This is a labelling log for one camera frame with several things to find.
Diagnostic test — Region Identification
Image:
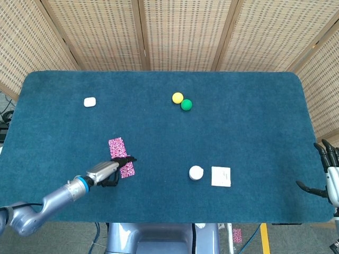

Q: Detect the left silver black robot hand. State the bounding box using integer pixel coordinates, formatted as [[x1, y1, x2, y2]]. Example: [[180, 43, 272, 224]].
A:
[[85, 156, 138, 188]]

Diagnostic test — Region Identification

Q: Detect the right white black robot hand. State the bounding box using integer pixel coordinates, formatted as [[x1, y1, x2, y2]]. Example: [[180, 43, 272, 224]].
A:
[[296, 139, 339, 206]]

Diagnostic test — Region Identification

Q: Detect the blue carpet table cover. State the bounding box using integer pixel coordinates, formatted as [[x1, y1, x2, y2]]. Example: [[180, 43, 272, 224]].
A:
[[0, 70, 335, 224]]

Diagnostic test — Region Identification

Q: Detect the blue-grey robot torso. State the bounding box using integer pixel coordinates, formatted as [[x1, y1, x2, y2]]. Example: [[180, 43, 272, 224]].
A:
[[105, 223, 221, 254]]

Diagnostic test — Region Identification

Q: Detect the white round cap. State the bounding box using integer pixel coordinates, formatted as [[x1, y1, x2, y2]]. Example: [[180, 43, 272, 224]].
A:
[[189, 165, 204, 182]]

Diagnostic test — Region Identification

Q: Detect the black box device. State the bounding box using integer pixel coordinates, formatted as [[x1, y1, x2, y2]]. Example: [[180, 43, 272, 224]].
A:
[[0, 121, 10, 142]]

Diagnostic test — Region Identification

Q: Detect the pale yellow sticky note pad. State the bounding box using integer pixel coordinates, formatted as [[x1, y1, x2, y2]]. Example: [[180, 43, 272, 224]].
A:
[[211, 166, 231, 188]]

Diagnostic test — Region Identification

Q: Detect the white table leg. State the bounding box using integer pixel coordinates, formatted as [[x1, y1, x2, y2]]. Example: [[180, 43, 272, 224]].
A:
[[227, 223, 234, 254]]

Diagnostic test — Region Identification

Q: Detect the blue cable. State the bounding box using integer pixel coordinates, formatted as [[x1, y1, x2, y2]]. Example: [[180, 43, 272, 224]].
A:
[[247, 224, 262, 254], [88, 223, 102, 254]]

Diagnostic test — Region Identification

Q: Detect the black coiled cable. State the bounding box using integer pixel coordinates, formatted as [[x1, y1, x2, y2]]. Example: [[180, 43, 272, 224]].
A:
[[0, 110, 14, 124]]

